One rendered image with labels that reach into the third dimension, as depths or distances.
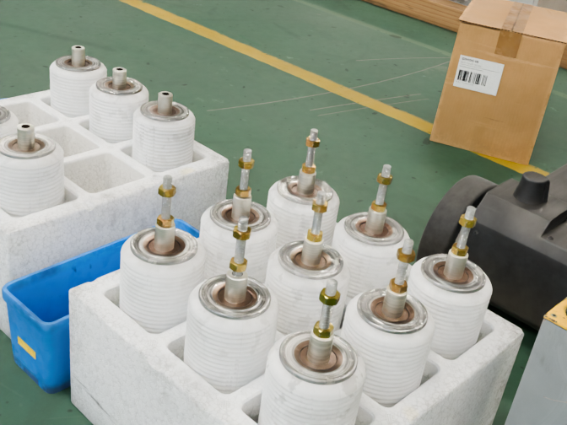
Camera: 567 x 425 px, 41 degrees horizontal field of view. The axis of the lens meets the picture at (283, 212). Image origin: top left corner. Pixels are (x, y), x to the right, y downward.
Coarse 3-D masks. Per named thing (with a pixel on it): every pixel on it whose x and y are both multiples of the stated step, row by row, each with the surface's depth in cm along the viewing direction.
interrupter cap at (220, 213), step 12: (216, 204) 95; (228, 204) 96; (252, 204) 97; (216, 216) 93; (228, 216) 94; (252, 216) 95; (264, 216) 94; (228, 228) 91; (252, 228) 91; (264, 228) 92
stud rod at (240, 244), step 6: (240, 216) 75; (240, 222) 75; (246, 222) 75; (240, 228) 75; (246, 228) 75; (240, 240) 76; (240, 246) 76; (240, 252) 76; (240, 258) 77; (240, 276) 78
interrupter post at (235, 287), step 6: (228, 276) 78; (234, 276) 78; (246, 276) 78; (228, 282) 78; (234, 282) 78; (240, 282) 78; (246, 282) 78; (228, 288) 78; (234, 288) 78; (240, 288) 78; (228, 294) 79; (234, 294) 78; (240, 294) 78; (228, 300) 79; (234, 300) 79; (240, 300) 79
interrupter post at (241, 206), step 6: (234, 198) 92; (240, 198) 92; (246, 198) 92; (234, 204) 93; (240, 204) 92; (246, 204) 92; (234, 210) 93; (240, 210) 92; (246, 210) 93; (234, 216) 93; (246, 216) 93
